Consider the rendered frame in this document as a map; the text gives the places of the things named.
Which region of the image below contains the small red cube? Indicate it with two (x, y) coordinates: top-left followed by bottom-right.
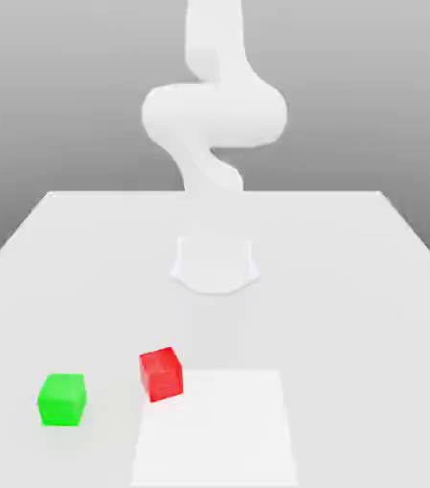
(138, 345), (184, 404)

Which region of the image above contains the small green cube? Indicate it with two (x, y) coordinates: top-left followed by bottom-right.
(36, 373), (87, 428)

